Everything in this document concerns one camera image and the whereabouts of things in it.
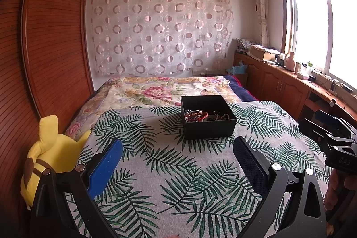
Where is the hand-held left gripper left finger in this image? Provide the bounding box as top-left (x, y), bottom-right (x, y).
top-left (29, 138), bottom-right (124, 238)

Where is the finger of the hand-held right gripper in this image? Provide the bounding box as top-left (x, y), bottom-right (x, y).
top-left (315, 110), bottom-right (357, 141)
top-left (298, 119), bottom-right (339, 145)

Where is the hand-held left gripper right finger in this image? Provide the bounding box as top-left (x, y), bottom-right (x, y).
top-left (233, 136), bottom-right (327, 238)

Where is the black square box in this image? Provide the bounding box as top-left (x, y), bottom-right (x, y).
top-left (180, 95), bottom-right (237, 140)

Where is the pile of beaded jewelry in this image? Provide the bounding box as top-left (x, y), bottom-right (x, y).
top-left (184, 108), bottom-right (230, 123)

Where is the person's right hand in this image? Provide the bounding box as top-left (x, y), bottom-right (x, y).
top-left (324, 170), bottom-right (346, 226)

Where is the black chair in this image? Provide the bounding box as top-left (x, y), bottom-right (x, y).
top-left (304, 99), bottom-right (357, 127)

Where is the long wooden cabinet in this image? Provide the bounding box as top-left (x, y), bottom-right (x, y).
top-left (234, 52), bottom-right (357, 132)

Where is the yellow plush toy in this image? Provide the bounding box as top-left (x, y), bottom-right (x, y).
top-left (20, 115), bottom-right (92, 211)

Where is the pink jug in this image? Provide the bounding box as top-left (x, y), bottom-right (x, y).
top-left (284, 52), bottom-right (296, 71)

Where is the leaf printed bed sheet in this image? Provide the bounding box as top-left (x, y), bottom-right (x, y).
top-left (65, 100), bottom-right (332, 238)

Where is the navy blue blanket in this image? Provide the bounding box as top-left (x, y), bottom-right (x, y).
top-left (223, 75), bottom-right (260, 103)

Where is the cardboard box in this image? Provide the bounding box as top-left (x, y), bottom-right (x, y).
top-left (249, 45), bottom-right (279, 61)

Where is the wooden framed window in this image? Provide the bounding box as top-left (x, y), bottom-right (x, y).
top-left (279, 0), bottom-right (357, 93)

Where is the floral blanket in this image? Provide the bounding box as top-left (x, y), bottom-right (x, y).
top-left (65, 76), bottom-right (233, 141)

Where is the teal plastic bag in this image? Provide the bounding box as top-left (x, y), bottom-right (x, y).
top-left (226, 64), bottom-right (248, 75)

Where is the patterned fabric pile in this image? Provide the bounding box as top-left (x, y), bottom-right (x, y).
top-left (237, 38), bottom-right (255, 53)

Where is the white window curtain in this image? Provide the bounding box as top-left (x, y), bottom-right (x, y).
top-left (250, 0), bottom-right (269, 47)

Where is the circle patterned wall curtain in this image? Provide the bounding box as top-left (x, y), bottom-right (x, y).
top-left (86, 0), bottom-right (234, 77)

